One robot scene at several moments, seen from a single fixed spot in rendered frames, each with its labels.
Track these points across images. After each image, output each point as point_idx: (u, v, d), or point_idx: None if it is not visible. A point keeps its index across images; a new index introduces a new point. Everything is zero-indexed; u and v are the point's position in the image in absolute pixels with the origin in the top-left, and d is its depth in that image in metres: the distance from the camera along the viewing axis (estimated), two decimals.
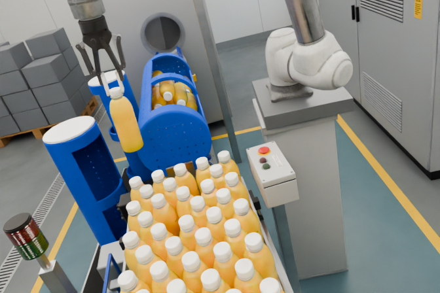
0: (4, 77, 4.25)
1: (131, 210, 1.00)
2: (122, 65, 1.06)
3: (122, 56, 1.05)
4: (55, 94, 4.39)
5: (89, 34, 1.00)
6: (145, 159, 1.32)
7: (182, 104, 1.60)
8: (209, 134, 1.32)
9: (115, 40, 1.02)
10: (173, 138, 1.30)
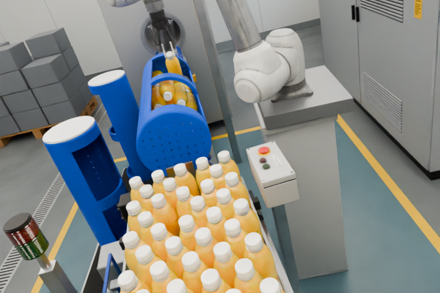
0: (4, 77, 4.25)
1: (131, 210, 1.00)
2: (174, 38, 1.77)
3: (174, 33, 1.76)
4: (55, 94, 4.39)
5: (155, 21, 1.72)
6: (145, 159, 1.32)
7: (182, 104, 1.60)
8: (209, 134, 1.32)
9: (170, 23, 1.74)
10: (173, 138, 1.30)
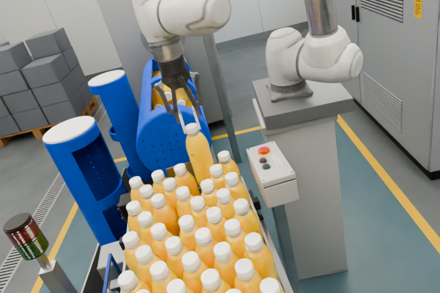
0: (4, 77, 4.25)
1: (131, 210, 1.00)
2: (200, 103, 1.04)
3: (200, 93, 1.03)
4: (55, 94, 4.39)
5: (168, 75, 0.99)
6: (145, 159, 1.32)
7: (182, 104, 1.60)
8: (209, 134, 1.32)
9: (194, 78, 1.00)
10: (173, 138, 1.30)
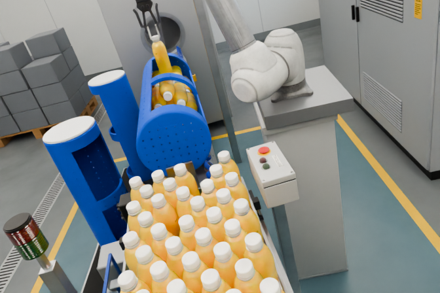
0: (4, 77, 4.25)
1: (131, 210, 1.00)
2: (159, 21, 1.82)
3: (159, 15, 1.81)
4: (55, 94, 4.39)
5: (140, 3, 1.77)
6: (145, 159, 1.32)
7: (182, 104, 1.60)
8: (209, 134, 1.32)
9: (154, 5, 1.79)
10: (173, 138, 1.30)
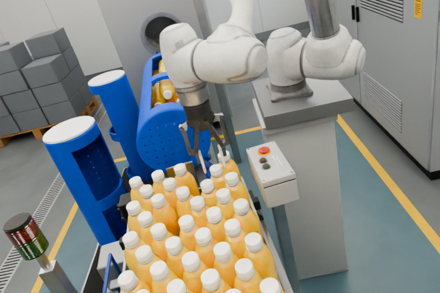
0: (4, 77, 4.25)
1: (131, 210, 1.00)
2: (226, 142, 1.04)
3: (226, 134, 1.02)
4: (55, 94, 4.39)
5: (194, 118, 0.99)
6: (145, 157, 1.34)
7: None
8: (209, 131, 1.34)
9: (219, 120, 1.00)
10: (173, 135, 1.32)
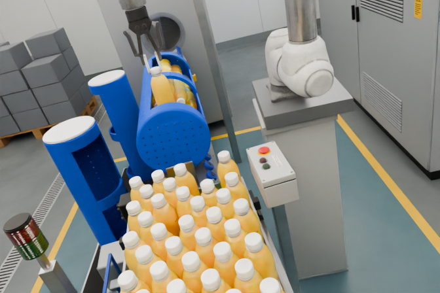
0: (4, 77, 4.25)
1: (131, 210, 1.00)
2: (160, 47, 1.27)
3: (160, 39, 1.26)
4: (55, 94, 4.39)
5: (133, 22, 1.22)
6: (145, 157, 1.34)
7: (182, 103, 1.62)
8: (209, 131, 1.34)
9: (154, 25, 1.24)
10: (173, 135, 1.32)
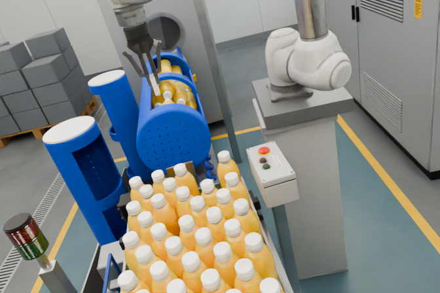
0: (4, 77, 4.25)
1: (131, 210, 1.00)
2: (141, 72, 1.15)
3: None
4: (55, 94, 4.39)
5: None
6: (145, 158, 1.33)
7: (182, 103, 1.61)
8: (209, 133, 1.33)
9: (128, 51, 1.12)
10: (173, 137, 1.31)
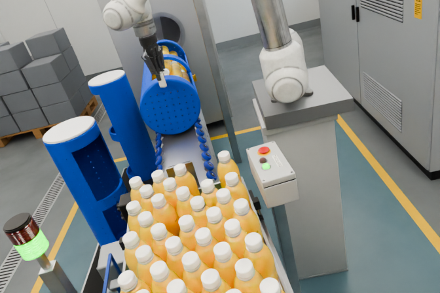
0: (4, 77, 4.25)
1: (131, 210, 1.00)
2: (152, 72, 1.52)
3: (148, 67, 1.49)
4: (55, 94, 4.39)
5: None
6: (146, 120, 1.65)
7: None
8: (199, 99, 1.65)
9: (143, 56, 1.47)
10: (169, 102, 1.63)
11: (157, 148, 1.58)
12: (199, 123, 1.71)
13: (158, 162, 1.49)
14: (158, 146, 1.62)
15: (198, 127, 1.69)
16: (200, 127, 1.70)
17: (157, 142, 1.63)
